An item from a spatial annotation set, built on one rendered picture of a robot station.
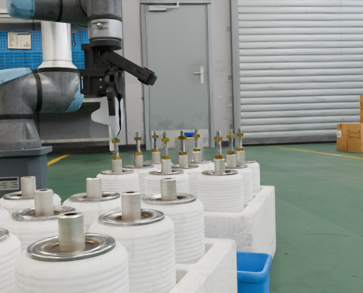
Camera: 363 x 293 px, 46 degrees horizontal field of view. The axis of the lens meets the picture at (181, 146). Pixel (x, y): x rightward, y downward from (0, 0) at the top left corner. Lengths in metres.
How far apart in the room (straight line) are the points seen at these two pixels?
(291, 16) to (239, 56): 0.98
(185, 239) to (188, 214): 0.03
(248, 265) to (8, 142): 0.75
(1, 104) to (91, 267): 0.98
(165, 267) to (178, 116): 5.74
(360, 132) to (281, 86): 2.06
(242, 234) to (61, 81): 0.74
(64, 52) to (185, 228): 0.89
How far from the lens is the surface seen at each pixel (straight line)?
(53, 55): 1.35
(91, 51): 0.99
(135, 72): 0.95
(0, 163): 1.27
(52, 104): 1.32
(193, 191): 1.01
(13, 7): 1.04
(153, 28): 6.31
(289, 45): 6.62
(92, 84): 0.96
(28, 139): 1.30
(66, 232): 0.38
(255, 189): 1.11
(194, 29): 6.37
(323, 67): 6.78
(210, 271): 0.54
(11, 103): 1.29
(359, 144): 4.78
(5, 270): 0.45
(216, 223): 0.84
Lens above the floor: 0.36
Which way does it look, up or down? 3 degrees down
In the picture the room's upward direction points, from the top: 2 degrees counter-clockwise
